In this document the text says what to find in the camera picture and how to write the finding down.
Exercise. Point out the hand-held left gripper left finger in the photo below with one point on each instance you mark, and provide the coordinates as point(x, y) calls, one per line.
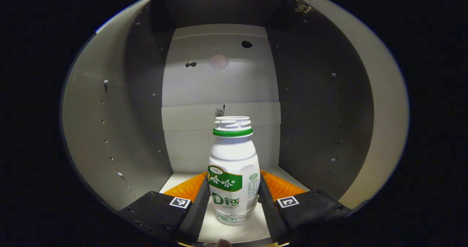
point(197, 214)

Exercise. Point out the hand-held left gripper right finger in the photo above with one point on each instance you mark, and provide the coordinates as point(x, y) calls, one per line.
point(268, 214)

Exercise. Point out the white bottle with green label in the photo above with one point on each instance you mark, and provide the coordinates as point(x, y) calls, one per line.
point(234, 155)

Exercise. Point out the beige cabinet door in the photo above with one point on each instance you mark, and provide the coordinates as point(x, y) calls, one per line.
point(387, 111)

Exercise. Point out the metal cabinet hinge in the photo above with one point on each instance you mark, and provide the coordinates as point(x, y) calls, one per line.
point(302, 6)

